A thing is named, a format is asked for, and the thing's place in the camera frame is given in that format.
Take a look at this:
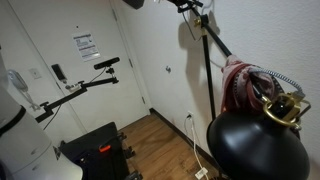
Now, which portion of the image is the black equipment cart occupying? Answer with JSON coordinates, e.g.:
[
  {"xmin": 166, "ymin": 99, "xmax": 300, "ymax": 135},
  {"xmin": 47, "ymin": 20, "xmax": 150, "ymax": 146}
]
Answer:
[{"xmin": 59, "ymin": 121, "xmax": 144, "ymax": 180}]

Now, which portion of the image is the white power cable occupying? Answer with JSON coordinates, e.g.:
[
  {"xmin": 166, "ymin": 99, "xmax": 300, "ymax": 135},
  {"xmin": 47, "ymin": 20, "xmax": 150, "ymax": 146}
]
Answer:
[{"xmin": 184, "ymin": 115, "xmax": 206, "ymax": 172}]

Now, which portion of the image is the silver door handle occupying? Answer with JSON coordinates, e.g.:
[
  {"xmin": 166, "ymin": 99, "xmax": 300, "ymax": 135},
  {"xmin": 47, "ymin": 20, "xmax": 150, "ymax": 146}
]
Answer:
[{"xmin": 64, "ymin": 82, "xmax": 83, "ymax": 93}]

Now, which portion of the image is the white light switch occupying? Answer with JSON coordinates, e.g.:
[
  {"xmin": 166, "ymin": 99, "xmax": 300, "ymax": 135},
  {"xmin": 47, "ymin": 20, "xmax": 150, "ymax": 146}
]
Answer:
[{"xmin": 29, "ymin": 67, "xmax": 43, "ymax": 80}]

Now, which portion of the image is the white paper notice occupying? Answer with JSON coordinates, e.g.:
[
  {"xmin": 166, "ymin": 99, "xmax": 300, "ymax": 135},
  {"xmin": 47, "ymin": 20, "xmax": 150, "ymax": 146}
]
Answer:
[{"xmin": 72, "ymin": 32, "xmax": 101, "ymax": 63}]

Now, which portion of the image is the dark baseboard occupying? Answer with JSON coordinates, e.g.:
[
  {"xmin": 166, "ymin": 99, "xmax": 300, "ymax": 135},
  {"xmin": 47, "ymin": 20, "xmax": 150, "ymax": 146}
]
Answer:
[{"xmin": 149, "ymin": 107, "xmax": 228, "ymax": 180}]

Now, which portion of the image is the white wall phone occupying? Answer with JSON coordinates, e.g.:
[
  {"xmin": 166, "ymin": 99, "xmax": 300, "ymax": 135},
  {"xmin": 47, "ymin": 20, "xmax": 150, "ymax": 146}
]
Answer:
[{"xmin": 7, "ymin": 69, "xmax": 41, "ymax": 112}]

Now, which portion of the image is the black stereo camera bar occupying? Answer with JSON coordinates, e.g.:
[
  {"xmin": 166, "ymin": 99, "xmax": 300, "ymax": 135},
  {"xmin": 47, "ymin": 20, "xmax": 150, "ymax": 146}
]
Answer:
[{"xmin": 93, "ymin": 56, "xmax": 121, "ymax": 71}]

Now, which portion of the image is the white power adapter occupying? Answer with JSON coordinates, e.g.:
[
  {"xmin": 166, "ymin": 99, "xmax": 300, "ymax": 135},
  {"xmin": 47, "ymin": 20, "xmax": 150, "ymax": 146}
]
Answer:
[{"xmin": 194, "ymin": 167, "xmax": 209, "ymax": 180}]

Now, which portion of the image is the white door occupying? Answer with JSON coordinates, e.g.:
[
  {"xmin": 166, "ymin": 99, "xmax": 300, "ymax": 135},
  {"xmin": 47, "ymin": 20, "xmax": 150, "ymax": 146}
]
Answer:
[{"xmin": 8, "ymin": 0, "xmax": 151, "ymax": 134}]

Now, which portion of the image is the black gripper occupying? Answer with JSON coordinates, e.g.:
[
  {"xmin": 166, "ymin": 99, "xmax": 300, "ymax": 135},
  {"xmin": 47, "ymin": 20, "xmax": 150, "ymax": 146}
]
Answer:
[{"xmin": 166, "ymin": 0, "xmax": 204, "ymax": 14}]

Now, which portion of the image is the black electronic door lock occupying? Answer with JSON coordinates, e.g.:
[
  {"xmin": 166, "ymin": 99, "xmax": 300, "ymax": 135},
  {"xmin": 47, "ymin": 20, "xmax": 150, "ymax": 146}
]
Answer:
[{"xmin": 51, "ymin": 63, "xmax": 68, "ymax": 84}]

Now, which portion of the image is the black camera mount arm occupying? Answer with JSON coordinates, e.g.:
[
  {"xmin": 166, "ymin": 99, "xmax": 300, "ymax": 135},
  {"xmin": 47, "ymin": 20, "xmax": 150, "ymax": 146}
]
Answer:
[{"xmin": 34, "ymin": 67, "xmax": 120, "ymax": 124}]

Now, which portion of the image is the braided lamp cord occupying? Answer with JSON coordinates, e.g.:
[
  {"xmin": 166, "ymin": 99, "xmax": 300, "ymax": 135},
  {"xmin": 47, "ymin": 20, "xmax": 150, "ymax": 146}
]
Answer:
[{"xmin": 182, "ymin": 0, "xmax": 306, "ymax": 99}]

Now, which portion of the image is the black floor lamp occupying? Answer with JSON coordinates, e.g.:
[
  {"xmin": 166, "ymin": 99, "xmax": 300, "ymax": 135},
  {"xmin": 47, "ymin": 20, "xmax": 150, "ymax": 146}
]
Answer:
[{"xmin": 186, "ymin": 3, "xmax": 313, "ymax": 180}]

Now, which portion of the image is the orange cart latch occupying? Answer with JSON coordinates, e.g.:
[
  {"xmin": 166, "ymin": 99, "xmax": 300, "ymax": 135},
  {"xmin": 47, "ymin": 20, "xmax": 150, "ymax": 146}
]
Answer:
[{"xmin": 99, "ymin": 144, "xmax": 112, "ymax": 153}]

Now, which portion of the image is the black camera cable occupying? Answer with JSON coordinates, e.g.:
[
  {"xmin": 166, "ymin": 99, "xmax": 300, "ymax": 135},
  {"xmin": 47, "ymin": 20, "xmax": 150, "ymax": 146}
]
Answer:
[{"xmin": 42, "ymin": 68, "xmax": 107, "ymax": 131}]

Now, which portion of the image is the red patterned cloth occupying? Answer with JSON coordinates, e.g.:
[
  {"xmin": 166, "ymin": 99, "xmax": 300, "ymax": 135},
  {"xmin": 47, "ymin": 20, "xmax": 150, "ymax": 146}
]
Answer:
[{"xmin": 219, "ymin": 54, "xmax": 284, "ymax": 114}]

